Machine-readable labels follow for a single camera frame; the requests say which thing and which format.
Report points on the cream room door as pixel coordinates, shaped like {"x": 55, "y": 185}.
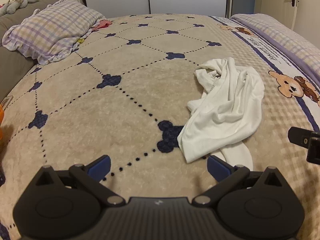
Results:
{"x": 275, "y": 5}

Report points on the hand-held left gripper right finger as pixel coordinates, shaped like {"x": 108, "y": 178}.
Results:
{"x": 217, "y": 167}

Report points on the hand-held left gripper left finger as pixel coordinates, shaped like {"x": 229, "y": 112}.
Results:
{"x": 100, "y": 166}

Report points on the pink cloth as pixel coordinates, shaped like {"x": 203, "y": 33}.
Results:
{"x": 101, "y": 25}

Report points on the white long-sleeve shirt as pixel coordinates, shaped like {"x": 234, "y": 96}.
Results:
{"x": 225, "y": 105}

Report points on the orange plush toy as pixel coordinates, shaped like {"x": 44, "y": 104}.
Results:
{"x": 1, "y": 122}

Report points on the beige patterned blanket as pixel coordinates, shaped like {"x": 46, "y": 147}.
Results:
{"x": 125, "y": 92}

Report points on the grey upholstered headboard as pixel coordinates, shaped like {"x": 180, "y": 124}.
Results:
{"x": 15, "y": 62}

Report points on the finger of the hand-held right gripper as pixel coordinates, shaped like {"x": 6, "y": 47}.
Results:
{"x": 300, "y": 136}

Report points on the purple plaid quilt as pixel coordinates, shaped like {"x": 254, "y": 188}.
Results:
{"x": 287, "y": 37}

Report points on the grey plush toy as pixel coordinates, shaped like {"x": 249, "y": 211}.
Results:
{"x": 17, "y": 1}

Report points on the purple plaid pillow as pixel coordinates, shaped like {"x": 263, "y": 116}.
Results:
{"x": 55, "y": 27}

